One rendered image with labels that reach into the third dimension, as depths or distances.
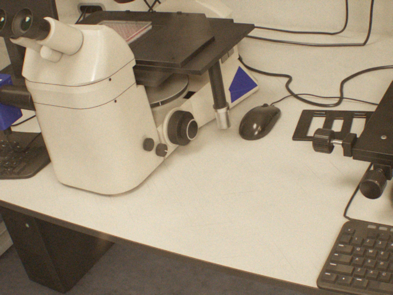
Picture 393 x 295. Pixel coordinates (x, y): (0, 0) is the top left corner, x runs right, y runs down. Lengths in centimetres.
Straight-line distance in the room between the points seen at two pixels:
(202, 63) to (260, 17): 67
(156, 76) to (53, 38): 21
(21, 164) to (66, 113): 25
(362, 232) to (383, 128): 18
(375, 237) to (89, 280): 138
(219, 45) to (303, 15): 57
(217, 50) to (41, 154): 44
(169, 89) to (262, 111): 19
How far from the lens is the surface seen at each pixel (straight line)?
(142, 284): 212
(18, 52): 173
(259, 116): 126
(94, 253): 222
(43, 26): 102
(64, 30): 105
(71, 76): 109
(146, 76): 115
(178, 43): 120
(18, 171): 133
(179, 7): 142
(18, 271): 234
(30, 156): 136
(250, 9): 179
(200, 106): 130
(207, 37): 120
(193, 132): 122
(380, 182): 97
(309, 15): 171
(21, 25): 103
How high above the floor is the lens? 140
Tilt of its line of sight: 31 degrees down
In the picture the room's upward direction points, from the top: 11 degrees counter-clockwise
